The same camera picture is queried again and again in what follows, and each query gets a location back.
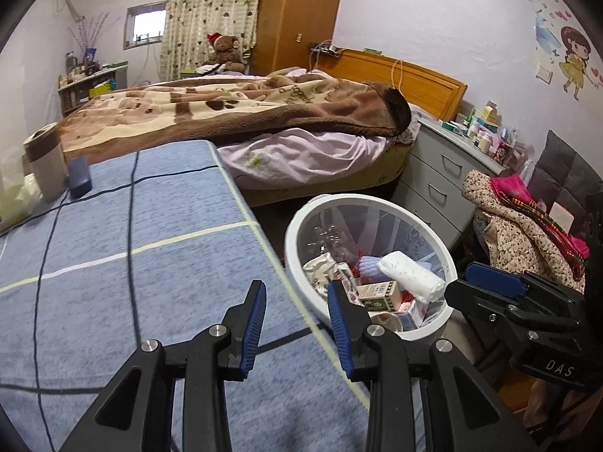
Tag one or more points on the red milk carton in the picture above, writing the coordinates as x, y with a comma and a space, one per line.
414, 310

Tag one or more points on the small window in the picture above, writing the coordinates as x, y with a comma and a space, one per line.
146, 26

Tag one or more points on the lace trimmed pillow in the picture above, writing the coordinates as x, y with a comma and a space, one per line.
410, 127

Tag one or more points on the brown printed blanket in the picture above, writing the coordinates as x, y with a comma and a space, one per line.
212, 103

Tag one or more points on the white wall switch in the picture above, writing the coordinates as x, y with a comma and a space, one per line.
545, 73

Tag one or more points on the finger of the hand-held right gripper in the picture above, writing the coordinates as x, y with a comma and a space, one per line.
494, 278
476, 299

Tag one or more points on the beige cup with brown band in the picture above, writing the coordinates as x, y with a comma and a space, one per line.
47, 169

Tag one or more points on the pink plaid cloth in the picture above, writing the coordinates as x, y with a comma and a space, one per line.
541, 212

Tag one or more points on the floral quilted jacket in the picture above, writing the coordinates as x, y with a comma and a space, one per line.
509, 235

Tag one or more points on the grey drawer cabinet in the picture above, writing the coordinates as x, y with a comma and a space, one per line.
438, 174

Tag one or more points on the pale pink quilt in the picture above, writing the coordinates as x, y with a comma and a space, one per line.
306, 150

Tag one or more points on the white power strip with plugs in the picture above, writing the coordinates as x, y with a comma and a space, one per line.
325, 49

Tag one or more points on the white paper roll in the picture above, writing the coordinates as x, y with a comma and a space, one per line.
410, 275

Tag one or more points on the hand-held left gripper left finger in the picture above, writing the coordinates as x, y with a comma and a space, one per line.
252, 327

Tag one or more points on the white wall pipe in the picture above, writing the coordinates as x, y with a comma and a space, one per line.
70, 4

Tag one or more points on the dark grey chair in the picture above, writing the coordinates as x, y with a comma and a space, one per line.
565, 165

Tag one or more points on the blue checked table cloth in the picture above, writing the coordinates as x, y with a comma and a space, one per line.
165, 207

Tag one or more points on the translucent bin liner bag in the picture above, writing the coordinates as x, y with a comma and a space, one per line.
400, 226

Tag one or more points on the blue towel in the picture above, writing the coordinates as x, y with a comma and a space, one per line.
370, 266

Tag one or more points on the wooden bed headboard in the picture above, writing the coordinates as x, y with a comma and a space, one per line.
424, 84

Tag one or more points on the clear bottle with red label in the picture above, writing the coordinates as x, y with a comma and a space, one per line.
329, 238

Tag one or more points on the teddy bear with red hat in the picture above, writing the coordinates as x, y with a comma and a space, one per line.
226, 49

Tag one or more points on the grey shelf unit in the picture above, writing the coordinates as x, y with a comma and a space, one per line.
77, 89

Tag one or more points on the vase with dry branches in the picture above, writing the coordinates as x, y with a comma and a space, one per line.
89, 37

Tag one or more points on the cartoon girl wall decal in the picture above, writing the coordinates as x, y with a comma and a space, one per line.
577, 56

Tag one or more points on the row of bottles and boxes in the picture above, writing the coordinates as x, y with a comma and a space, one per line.
485, 136

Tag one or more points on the wooden wardrobe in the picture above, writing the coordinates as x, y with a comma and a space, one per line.
297, 14

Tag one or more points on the patterned curtain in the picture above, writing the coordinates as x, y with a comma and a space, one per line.
207, 4

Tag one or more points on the dark blue glasses case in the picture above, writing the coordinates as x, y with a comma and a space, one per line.
79, 179

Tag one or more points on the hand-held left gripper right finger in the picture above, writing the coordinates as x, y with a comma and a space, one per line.
341, 329

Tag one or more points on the pale yellow tissue box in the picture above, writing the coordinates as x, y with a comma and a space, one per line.
14, 197

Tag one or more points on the white round waste bin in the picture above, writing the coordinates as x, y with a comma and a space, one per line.
292, 249

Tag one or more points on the paper carton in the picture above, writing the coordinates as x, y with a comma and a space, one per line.
320, 270

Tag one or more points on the green box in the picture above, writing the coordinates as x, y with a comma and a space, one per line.
187, 73

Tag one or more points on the beige box with dark print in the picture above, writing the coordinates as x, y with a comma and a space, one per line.
379, 294

